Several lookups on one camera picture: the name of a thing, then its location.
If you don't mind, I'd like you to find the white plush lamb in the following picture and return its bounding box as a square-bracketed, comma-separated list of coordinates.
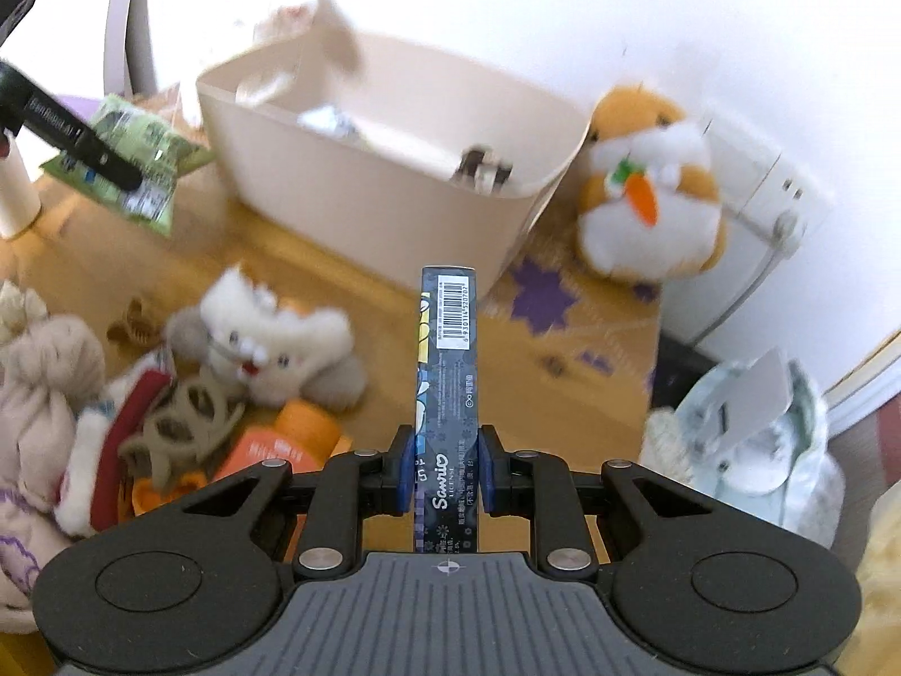
[235, 0, 360, 107]

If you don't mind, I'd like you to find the blue white snack packet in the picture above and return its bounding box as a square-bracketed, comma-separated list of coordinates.
[296, 104, 363, 144]

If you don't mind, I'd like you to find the white plush slipper toy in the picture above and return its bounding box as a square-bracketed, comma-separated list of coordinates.
[163, 264, 367, 412]

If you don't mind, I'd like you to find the white wall socket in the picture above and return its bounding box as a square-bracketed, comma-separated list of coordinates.
[701, 105, 835, 238]

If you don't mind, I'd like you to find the taupe hair claw clip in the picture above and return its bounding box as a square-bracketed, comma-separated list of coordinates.
[118, 368, 246, 491]

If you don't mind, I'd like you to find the beige plastic storage bin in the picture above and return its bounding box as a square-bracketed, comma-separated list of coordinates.
[195, 34, 588, 295]

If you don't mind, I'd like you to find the red white plush headband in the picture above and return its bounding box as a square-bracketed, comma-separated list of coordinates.
[53, 346, 174, 539]

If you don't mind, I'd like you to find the white power cable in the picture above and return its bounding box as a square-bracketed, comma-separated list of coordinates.
[685, 209, 808, 350]

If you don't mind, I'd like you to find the brown patterned scrunchie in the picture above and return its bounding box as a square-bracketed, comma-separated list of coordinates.
[452, 145, 513, 194]

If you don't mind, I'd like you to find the orange vitamin bottle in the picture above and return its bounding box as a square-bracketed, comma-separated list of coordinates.
[214, 400, 351, 481]

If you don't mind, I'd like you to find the beige plush sock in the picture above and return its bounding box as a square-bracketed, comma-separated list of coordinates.
[2, 314, 105, 513]
[0, 488, 70, 635]

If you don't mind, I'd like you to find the dark long Sanrio box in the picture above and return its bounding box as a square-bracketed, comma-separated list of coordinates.
[414, 267, 480, 554]

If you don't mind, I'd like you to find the white thermos bottle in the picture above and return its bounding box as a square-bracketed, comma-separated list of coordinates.
[0, 131, 41, 239]

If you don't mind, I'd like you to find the green snack packet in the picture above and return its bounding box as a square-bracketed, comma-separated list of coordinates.
[41, 95, 214, 237]

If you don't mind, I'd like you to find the orange hamster plush with carrot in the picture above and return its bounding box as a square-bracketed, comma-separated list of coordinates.
[576, 86, 727, 284]

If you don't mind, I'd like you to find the white phone stand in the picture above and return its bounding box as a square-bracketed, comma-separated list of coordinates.
[698, 348, 792, 456]

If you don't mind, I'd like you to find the brown hair claw clip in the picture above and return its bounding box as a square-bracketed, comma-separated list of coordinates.
[105, 296, 163, 349]

